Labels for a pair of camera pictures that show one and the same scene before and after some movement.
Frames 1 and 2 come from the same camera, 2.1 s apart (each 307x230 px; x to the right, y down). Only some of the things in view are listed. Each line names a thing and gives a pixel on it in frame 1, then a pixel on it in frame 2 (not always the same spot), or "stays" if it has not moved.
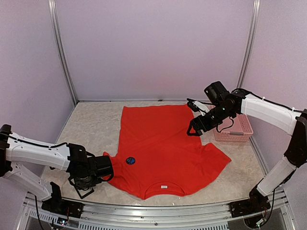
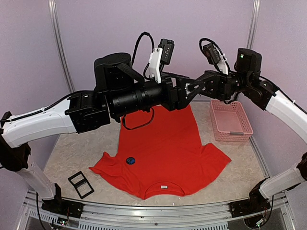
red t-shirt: [156, 154] stays
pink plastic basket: [237, 129] stays
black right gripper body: [209, 123] -> [226, 87]
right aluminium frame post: [251, 44] stays
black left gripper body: [96, 178] -> [170, 100]
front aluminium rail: [215, 216] stays
